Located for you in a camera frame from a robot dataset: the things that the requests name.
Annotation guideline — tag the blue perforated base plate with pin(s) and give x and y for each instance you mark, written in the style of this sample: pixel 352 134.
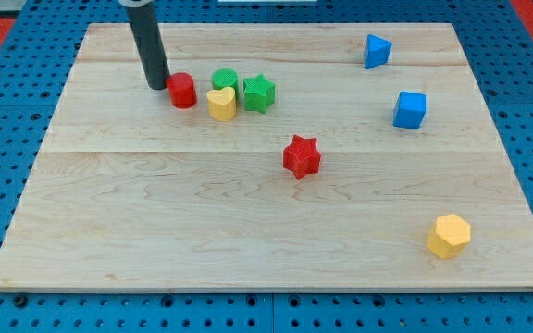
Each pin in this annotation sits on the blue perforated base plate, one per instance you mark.
pixel 35 60

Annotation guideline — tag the yellow heart block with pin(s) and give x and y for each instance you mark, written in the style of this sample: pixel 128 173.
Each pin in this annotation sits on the yellow heart block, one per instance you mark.
pixel 222 104

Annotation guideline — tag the red star block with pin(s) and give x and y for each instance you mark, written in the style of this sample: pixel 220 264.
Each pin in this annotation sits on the red star block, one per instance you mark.
pixel 302 157

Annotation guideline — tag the blue triangular prism block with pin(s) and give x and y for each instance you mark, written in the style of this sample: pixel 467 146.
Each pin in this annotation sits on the blue triangular prism block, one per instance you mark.
pixel 376 52

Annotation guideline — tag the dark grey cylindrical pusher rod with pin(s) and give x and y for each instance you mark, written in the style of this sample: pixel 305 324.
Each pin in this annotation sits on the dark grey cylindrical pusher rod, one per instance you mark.
pixel 147 37

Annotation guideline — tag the green star block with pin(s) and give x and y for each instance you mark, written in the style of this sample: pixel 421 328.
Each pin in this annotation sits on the green star block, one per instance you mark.
pixel 259 93

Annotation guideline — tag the red cylinder block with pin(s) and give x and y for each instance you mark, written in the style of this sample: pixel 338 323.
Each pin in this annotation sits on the red cylinder block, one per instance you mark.
pixel 181 89

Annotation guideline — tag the yellow hexagon block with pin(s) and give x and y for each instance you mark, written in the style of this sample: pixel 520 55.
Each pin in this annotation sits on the yellow hexagon block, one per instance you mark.
pixel 449 236

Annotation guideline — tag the light wooden board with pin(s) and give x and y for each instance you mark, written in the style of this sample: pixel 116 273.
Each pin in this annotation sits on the light wooden board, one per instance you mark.
pixel 129 194

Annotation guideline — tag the blue cube block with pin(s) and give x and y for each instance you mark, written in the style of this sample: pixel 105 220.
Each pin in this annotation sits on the blue cube block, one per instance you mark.
pixel 410 110

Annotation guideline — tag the green cylinder block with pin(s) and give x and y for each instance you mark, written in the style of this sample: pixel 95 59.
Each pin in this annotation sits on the green cylinder block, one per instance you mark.
pixel 225 77

